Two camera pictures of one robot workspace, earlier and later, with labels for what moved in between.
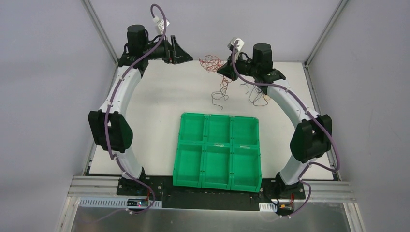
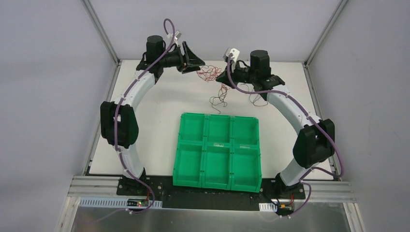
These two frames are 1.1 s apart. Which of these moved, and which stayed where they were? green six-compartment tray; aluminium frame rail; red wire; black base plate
Moved: red wire
Stayed: aluminium frame rail; green six-compartment tray; black base plate
